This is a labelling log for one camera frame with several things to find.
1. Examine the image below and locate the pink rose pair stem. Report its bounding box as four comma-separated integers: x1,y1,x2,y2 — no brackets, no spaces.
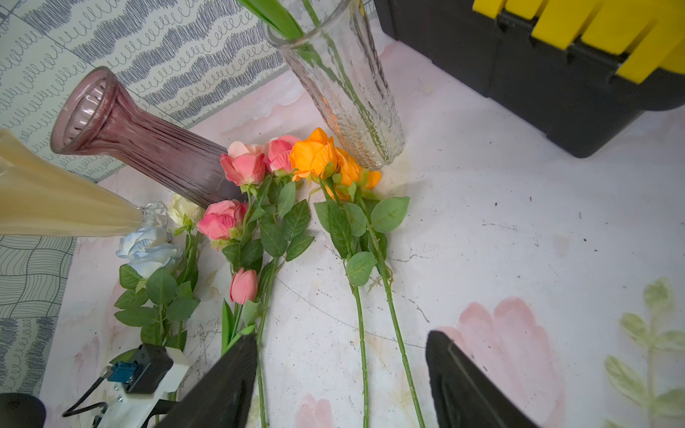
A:
214,136,314,333

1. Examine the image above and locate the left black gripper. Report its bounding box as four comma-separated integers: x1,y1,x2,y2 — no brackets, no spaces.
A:
0,392,46,428

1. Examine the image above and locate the pink tulip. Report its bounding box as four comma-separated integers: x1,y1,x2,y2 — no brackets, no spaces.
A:
220,267,259,355

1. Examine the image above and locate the clear glass vase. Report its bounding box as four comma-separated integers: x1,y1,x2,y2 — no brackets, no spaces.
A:
266,1,405,169

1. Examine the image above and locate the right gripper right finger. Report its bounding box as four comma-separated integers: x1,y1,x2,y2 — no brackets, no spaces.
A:
426,330,535,428

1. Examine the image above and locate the floral pink table mat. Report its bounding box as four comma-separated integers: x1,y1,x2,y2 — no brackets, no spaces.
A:
263,24,684,427

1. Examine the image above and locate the yellow black toolbox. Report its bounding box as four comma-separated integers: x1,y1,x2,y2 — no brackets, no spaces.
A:
376,1,684,158

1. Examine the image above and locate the yellow ruffled vase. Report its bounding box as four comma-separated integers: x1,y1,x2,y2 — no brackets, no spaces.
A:
1,129,168,237

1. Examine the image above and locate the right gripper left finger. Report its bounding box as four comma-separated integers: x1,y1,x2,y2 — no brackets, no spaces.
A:
160,333,258,428

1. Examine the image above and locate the orange rose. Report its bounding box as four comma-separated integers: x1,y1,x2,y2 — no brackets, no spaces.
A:
321,148,426,427
290,128,370,427

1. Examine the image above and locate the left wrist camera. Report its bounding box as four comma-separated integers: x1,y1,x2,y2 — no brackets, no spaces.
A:
62,343,189,427

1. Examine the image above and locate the cream white rose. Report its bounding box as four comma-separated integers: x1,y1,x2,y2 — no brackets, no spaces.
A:
168,194,204,288

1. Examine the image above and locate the pink rose left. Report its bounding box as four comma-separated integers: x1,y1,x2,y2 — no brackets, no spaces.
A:
196,200,269,428

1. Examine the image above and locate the yellow tulip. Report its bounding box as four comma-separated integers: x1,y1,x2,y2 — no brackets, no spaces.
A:
241,1,380,151

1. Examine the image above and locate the purple glass vase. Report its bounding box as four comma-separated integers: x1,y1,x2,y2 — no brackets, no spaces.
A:
50,67,245,209

